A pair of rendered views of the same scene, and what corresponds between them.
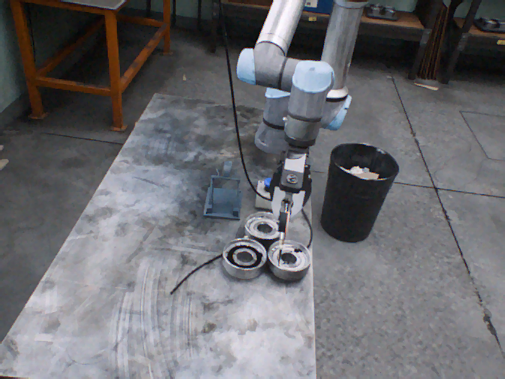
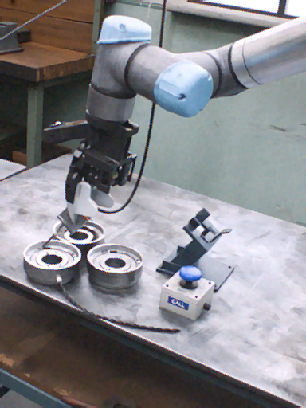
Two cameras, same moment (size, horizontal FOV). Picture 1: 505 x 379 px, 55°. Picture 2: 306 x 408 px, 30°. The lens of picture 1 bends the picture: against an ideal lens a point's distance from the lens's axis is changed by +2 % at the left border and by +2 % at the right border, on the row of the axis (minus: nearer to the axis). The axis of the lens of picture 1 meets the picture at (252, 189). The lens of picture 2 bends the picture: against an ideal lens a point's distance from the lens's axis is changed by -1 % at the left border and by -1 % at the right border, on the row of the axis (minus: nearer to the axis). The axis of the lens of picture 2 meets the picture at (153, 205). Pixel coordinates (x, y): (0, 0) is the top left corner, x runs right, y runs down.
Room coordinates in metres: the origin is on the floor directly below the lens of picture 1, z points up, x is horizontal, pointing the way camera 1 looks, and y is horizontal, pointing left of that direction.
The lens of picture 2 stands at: (1.40, -0.86, 1.38)
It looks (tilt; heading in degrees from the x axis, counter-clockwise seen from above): 25 degrees down; 116
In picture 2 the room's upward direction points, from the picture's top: 7 degrees clockwise
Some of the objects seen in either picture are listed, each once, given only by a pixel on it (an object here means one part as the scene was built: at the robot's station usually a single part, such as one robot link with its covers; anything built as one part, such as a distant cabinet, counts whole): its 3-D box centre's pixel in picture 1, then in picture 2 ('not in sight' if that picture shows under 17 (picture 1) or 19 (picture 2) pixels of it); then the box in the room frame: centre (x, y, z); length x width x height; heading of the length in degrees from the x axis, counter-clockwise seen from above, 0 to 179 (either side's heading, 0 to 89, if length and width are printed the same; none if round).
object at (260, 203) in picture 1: (269, 193); (190, 295); (1.09, -0.05, 0.82); 0.08 x 0.07 x 0.05; 0
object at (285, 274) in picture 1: (288, 260); (52, 263); (0.84, -0.11, 0.82); 0.10 x 0.10 x 0.04
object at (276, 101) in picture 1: (285, 99); not in sight; (1.42, -0.07, 0.97); 0.13 x 0.12 x 0.14; 78
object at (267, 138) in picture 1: (278, 130); not in sight; (1.42, -0.06, 0.85); 0.15 x 0.15 x 0.10
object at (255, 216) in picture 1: (264, 230); (115, 266); (0.93, -0.05, 0.82); 0.10 x 0.10 x 0.04
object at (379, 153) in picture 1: (354, 194); not in sight; (2.02, -0.53, 0.21); 0.34 x 0.34 x 0.43
